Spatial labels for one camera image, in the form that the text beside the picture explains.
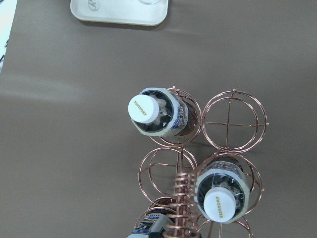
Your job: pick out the tea bottle white cap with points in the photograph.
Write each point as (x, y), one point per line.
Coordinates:
(162, 112)

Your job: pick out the cream rabbit tray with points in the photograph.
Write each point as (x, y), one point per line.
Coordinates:
(133, 12)

